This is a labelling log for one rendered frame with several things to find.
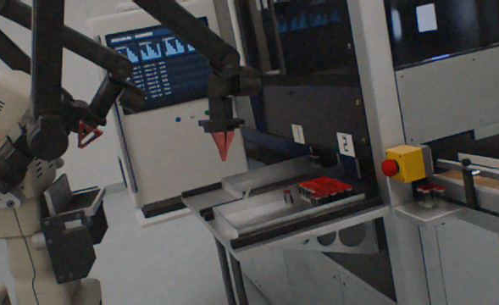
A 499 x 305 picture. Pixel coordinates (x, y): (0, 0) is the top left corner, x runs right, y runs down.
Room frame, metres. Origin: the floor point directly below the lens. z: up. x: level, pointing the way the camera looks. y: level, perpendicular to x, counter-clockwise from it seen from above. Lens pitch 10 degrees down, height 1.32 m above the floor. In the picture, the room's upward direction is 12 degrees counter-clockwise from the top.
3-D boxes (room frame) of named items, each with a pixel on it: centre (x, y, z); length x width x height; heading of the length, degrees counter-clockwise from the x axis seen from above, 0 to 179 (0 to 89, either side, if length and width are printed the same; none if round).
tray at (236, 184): (1.80, -0.08, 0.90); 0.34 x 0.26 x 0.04; 106
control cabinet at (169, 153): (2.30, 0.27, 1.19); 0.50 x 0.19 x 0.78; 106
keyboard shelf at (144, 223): (2.12, 0.25, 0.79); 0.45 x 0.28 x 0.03; 105
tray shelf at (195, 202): (1.62, -0.06, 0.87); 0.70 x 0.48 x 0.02; 16
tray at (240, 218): (1.44, -0.06, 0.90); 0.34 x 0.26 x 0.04; 105
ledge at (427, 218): (1.26, -0.40, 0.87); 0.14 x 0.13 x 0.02; 106
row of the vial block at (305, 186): (1.47, -0.15, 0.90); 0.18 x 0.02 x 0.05; 15
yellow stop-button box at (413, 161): (1.27, -0.36, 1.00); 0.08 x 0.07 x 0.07; 106
